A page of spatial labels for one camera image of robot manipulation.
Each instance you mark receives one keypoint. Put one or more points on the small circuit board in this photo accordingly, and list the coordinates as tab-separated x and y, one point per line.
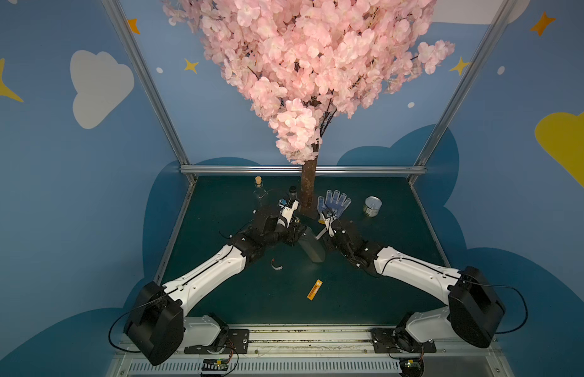
214	366
411	367

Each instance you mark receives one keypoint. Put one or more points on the pink cherry blossom tree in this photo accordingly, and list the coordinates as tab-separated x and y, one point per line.
301	63

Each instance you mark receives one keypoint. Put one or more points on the small metal tin can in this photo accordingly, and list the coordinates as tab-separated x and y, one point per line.
372	206

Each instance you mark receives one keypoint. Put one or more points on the clear bottle with black cap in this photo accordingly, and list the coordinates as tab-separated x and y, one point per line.
292	193

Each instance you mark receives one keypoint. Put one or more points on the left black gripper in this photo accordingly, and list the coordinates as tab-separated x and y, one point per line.
296	229

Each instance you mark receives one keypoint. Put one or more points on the right small circuit board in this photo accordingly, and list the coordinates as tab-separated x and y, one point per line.
411	367

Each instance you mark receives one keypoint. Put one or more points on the left small circuit board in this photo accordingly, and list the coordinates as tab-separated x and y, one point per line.
214	366

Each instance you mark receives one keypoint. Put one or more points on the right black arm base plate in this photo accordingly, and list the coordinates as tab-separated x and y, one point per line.
389	340

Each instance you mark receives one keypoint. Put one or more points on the clear bottle with cork stopper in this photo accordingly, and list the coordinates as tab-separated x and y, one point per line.
260	193

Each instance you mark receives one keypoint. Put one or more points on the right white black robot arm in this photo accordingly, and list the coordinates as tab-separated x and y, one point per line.
472	310

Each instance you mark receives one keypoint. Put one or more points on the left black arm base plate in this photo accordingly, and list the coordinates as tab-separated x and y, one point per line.
227	340

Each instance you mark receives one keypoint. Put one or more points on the blue dotted white work glove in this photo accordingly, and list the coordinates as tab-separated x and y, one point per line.
334	204

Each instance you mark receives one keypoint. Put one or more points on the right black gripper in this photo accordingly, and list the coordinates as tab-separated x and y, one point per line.
334	229

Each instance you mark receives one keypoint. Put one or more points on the orange yellow bottle label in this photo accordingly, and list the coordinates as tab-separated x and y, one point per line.
315	289

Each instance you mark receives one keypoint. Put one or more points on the aluminium front rail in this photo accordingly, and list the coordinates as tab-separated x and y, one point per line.
320	350

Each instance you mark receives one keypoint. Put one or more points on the tall clear bottle gold stopper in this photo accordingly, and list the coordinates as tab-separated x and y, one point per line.
311	246

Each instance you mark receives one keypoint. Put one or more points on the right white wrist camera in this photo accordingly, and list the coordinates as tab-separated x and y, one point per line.
327	221

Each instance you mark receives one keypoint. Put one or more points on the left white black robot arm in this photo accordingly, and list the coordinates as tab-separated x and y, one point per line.
158	324

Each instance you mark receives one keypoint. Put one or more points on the aluminium back frame bar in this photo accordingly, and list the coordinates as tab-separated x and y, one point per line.
378	171

